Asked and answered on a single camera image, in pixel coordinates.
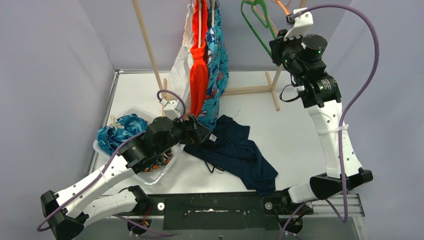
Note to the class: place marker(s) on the white garment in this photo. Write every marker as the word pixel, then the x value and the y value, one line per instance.
pixel 179 76

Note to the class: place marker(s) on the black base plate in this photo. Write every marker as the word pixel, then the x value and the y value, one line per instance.
pixel 220 211

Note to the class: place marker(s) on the orange mesh shorts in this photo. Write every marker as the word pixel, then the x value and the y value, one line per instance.
pixel 199 75

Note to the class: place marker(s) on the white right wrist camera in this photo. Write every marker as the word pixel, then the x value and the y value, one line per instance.
pixel 301 20

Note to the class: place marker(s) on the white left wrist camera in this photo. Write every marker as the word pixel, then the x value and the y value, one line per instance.
pixel 173 109

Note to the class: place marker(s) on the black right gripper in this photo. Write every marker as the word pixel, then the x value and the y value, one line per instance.
pixel 278 45

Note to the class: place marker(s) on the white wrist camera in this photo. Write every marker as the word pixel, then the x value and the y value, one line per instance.
pixel 301 20
pixel 173 109

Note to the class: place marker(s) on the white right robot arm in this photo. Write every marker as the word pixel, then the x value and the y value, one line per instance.
pixel 320 95

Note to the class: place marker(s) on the pink wire hanger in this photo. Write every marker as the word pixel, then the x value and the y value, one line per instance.
pixel 275 12

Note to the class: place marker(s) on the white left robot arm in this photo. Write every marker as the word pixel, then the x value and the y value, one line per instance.
pixel 68 211

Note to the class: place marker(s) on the left wooden hanger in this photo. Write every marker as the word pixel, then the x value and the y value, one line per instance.
pixel 198 28

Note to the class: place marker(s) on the orange wooden hanger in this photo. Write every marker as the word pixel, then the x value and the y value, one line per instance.
pixel 281 6

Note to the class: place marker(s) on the wooden clothes rack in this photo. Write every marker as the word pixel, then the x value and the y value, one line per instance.
pixel 165 93

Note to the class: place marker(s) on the blue leaf print shorts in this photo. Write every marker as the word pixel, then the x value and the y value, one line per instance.
pixel 111 136

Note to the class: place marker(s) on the navy blue shorts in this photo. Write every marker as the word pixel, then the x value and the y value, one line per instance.
pixel 228 148

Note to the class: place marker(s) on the camouflage orange black shorts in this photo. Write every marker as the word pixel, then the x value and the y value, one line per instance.
pixel 161 161

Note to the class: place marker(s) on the teal shark print shorts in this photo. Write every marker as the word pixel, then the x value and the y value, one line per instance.
pixel 218 69

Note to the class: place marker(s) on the green hanger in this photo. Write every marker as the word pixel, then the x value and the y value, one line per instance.
pixel 256 14

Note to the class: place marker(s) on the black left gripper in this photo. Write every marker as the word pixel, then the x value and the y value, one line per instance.
pixel 193 130

